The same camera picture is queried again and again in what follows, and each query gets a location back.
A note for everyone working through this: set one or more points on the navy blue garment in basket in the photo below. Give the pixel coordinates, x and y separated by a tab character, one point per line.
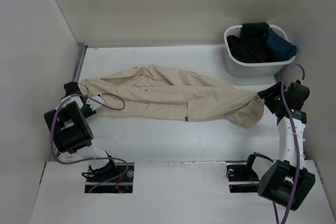
277	48

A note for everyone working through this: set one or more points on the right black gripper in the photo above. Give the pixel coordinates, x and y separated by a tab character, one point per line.
276	88

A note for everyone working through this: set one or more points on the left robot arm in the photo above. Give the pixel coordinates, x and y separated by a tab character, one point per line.
99	160

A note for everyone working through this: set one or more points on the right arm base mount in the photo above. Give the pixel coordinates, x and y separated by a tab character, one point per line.
241	178

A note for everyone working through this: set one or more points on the beige trousers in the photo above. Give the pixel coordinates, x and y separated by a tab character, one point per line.
155	92

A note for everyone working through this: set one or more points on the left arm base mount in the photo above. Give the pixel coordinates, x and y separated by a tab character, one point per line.
110	182

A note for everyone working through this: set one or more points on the white laundry basket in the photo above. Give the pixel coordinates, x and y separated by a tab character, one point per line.
241	69

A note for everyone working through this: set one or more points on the black garment in basket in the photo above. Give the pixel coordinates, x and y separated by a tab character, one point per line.
250	45

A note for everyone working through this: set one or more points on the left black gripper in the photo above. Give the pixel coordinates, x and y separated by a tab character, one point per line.
89	112

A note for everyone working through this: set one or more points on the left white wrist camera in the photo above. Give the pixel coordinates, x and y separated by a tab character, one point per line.
95	102

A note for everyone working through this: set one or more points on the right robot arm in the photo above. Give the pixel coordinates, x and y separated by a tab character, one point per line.
289	171

